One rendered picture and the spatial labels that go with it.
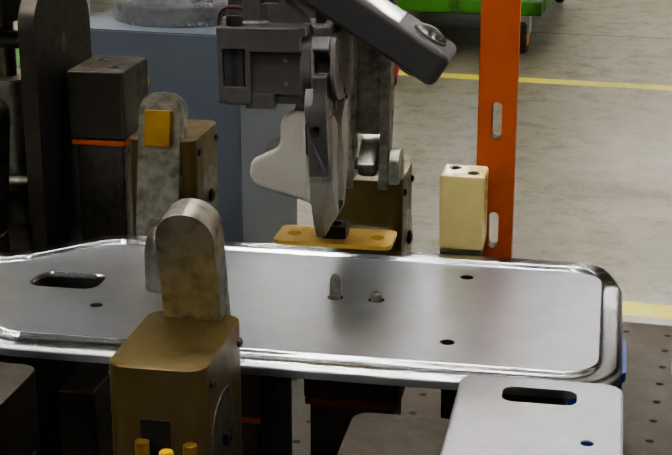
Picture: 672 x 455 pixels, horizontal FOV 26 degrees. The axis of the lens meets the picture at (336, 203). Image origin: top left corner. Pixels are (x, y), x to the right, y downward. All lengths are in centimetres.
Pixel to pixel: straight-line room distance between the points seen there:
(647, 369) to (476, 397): 84
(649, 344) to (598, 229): 275
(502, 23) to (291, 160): 23
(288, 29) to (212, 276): 19
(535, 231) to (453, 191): 337
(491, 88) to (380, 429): 35
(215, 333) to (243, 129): 69
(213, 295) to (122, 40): 72
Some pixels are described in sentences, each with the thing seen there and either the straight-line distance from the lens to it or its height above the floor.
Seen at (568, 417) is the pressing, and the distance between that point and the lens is 88.
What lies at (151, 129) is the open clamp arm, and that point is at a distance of 120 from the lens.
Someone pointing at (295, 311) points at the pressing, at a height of 100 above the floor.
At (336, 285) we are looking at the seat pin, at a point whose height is 101.
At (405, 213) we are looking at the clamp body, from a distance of 119.
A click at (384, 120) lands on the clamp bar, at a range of 115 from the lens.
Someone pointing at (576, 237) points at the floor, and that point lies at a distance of 445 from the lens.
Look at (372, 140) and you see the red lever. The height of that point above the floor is 108.
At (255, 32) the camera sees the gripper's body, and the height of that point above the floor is 120.
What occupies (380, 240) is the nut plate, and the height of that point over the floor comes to 105.
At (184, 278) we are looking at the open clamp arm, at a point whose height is 107.
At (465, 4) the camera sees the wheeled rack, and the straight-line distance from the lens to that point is 716.
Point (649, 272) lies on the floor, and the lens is 419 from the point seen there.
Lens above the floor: 137
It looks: 17 degrees down
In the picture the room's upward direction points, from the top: straight up
